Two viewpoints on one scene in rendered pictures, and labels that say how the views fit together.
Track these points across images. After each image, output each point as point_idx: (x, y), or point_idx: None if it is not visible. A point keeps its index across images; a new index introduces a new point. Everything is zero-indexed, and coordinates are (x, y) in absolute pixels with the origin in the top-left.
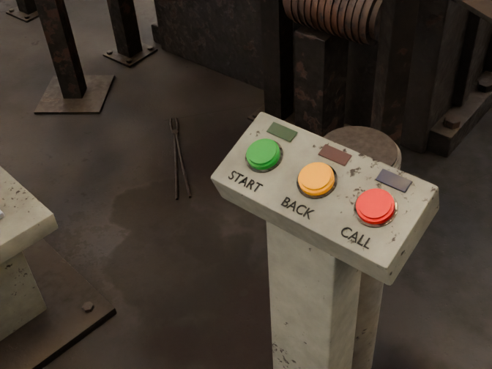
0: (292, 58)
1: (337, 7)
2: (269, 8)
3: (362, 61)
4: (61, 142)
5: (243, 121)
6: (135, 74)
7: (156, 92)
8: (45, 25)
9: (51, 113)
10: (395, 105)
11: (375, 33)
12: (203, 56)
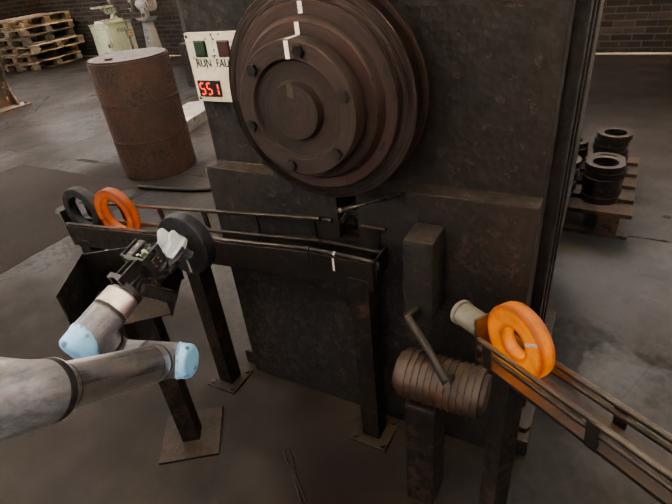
0: (383, 389)
1: (447, 397)
2: (365, 363)
3: None
4: (190, 496)
5: (346, 442)
6: (240, 401)
7: (263, 420)
8: (166, 392)
9: (175, 461)
10: (506, 465)
11: (482, 413)
12: (296, 377)
